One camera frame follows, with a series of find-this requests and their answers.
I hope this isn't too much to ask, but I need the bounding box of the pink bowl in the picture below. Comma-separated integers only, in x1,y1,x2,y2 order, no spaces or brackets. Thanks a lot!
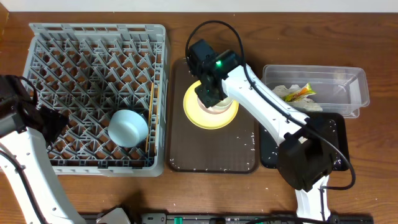
197,98,231,114

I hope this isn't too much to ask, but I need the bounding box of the green snack wrapper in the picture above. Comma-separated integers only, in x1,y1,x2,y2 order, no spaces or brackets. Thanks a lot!
282,83,316,102

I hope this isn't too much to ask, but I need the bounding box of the white napkin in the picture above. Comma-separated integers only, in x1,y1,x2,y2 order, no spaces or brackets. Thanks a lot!
272,85,323,112

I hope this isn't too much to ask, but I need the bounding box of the light blue bowl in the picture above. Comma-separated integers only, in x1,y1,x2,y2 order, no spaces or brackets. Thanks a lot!
108,110,149,147

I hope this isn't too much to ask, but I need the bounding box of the cream cup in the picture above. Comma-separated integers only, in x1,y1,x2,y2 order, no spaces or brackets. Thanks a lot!
214,97,233,110

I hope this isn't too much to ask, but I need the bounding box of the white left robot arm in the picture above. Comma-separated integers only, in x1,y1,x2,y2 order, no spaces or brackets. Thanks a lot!
1,75,86,223

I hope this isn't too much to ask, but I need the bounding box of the yellow plate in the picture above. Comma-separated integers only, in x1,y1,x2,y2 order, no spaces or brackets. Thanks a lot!
183,81,239,129

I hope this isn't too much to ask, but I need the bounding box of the dark brown serving tray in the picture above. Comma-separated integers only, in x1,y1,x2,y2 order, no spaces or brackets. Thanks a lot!
167,58,259,174

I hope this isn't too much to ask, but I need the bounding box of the grey plastic dish rack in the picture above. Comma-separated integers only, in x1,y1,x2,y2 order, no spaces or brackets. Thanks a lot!
24,23,170,177

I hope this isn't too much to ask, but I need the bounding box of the clear plastic bin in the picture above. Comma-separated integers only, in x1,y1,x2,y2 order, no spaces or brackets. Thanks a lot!
262,65,370,118

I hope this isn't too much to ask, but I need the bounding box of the black tray bin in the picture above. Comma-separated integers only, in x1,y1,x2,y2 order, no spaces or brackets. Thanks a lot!
259,112,350,169

